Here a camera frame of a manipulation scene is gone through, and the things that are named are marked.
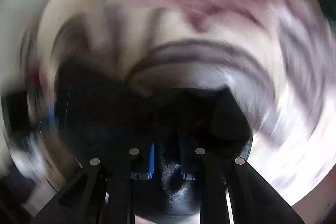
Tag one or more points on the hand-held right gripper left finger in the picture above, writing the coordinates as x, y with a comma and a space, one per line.
151, 161

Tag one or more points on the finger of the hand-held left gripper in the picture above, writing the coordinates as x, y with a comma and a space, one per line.
53, 117

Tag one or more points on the black leather jacket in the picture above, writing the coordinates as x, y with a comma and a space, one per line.
118, 113

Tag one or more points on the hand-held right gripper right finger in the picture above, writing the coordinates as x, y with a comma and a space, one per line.
184, 173

